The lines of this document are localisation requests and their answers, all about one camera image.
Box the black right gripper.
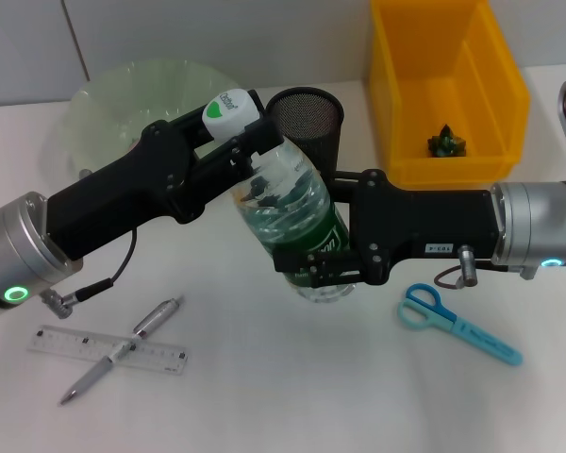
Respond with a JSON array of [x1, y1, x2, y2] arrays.
[[273, 169, 506, 288]]

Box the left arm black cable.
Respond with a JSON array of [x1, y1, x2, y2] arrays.
[[73, 228, 139, 303]]

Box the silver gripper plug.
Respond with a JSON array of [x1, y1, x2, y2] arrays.
[[40, 290, 79, 321], [457, 244, 480, 288]]

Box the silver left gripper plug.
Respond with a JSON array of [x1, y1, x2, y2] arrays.
[[40, 290, 79, 321]]

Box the blue scissors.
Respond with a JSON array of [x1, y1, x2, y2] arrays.
[[395, 282, 524, 367]]

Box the green plastic wrapper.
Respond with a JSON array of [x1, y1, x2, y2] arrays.
[[426, 123, 468, 159]]

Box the clear green-labelled water bottle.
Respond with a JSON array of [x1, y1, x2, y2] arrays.
[[202, 87, 359, 306]]

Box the pale green glass fruit bowl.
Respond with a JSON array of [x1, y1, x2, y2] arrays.
[[58, 57, 246, 183]]

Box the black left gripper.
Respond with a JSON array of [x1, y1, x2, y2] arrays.
[[44, 89, 284, 260]]

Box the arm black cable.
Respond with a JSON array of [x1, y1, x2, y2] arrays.
[[73, 228, 139, 303], [433, 263, 464, 290]]

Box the yellow plastic bin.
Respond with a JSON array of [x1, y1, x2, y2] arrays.
[[368, 0, 532, 190]]

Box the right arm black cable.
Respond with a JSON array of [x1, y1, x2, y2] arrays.
[[433, 263, 464, 290]]

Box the silver pen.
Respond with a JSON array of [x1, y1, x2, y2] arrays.
[[58, 294, 186, 407]]

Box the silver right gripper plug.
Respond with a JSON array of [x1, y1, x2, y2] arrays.
[[457, 244, 480, 288]]

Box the transparent plastic ruler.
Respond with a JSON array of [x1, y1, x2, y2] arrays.
[[26, 324, 191, 376]]

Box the black mesh pen holder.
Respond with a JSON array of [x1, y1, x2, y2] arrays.
[[266, 87, 345, 179]]

